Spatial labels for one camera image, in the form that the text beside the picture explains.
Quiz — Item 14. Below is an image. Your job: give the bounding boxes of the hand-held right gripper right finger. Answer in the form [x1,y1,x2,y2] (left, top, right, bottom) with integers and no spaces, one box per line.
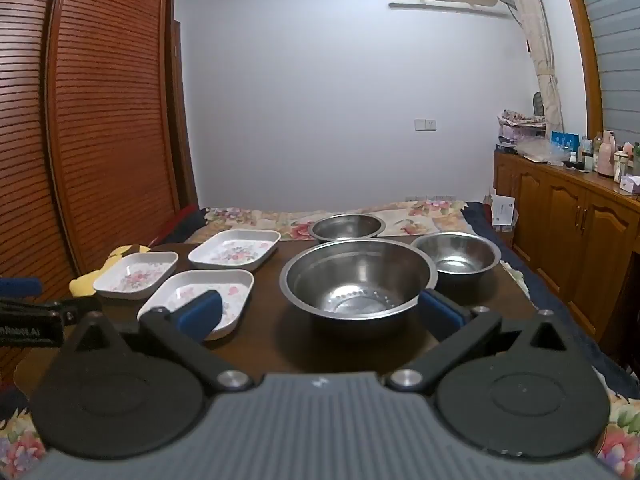
[382,289,593,395]

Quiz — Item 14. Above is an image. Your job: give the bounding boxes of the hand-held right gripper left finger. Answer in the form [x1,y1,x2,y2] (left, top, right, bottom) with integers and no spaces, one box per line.
[52,289,255,395]

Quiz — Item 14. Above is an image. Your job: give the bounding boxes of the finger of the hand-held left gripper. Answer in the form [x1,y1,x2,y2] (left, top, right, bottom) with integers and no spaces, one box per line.
[0,295,105,324]
[0,277,44,300]

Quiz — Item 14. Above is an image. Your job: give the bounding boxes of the white floral square plate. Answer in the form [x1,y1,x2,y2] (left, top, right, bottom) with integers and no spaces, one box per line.
[188,229,281,271]
[93,251,179,302]
[137,269,255,342]

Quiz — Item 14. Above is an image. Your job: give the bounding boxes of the medium steel bowl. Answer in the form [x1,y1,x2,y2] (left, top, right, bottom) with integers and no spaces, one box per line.
[410,231,502,297]

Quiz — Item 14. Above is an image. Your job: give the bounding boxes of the large steel bowl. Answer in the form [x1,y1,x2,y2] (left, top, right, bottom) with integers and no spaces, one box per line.
[279,239,440,341]

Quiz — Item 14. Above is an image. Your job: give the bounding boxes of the small steel bowl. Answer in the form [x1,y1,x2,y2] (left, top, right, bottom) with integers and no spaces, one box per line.
[307,213,387,243]

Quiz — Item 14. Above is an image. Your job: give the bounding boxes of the yellow plush toy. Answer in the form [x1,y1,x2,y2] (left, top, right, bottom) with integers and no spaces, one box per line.
[70,244,153,297]

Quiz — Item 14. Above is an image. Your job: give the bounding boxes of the red and black cloth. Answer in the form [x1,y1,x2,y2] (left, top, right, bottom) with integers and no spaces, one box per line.
[150,204,208,247]

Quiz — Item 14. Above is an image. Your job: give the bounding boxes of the dark blue blanket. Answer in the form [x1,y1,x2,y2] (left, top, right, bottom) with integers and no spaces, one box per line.
[462,201,640,396]

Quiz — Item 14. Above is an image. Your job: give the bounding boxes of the white paper bag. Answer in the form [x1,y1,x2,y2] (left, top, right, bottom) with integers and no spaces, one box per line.
[482,187,518,233]

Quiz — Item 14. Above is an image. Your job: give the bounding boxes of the floral bedspread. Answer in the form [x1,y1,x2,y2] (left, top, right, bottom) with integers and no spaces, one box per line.
[0,199,640,478]

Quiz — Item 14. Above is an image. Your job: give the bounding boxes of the wooden cabinet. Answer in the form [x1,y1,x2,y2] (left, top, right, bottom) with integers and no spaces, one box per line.
[492,150,640,356]

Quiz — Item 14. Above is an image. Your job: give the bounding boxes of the clear plastic bags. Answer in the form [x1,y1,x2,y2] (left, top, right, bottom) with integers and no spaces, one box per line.
[515,137,571,163]

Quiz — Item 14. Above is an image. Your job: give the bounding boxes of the wooden louvered wardrobe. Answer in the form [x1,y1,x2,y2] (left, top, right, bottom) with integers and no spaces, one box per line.
[0,0,201,396]

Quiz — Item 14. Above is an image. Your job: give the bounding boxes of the blue box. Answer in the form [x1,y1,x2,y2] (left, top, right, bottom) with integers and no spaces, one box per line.
[550,131,581,158]

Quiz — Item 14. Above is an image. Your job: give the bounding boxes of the pink bottle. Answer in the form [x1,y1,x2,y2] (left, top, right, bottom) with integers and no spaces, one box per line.
[597,130,617,178]

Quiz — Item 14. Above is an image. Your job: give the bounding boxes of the cream curtain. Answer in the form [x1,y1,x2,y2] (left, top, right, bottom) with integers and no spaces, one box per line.
[500,0,566,133]

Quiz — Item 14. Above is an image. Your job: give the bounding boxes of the wooden window frame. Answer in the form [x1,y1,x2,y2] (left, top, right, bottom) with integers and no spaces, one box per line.
[555,0,606,136]

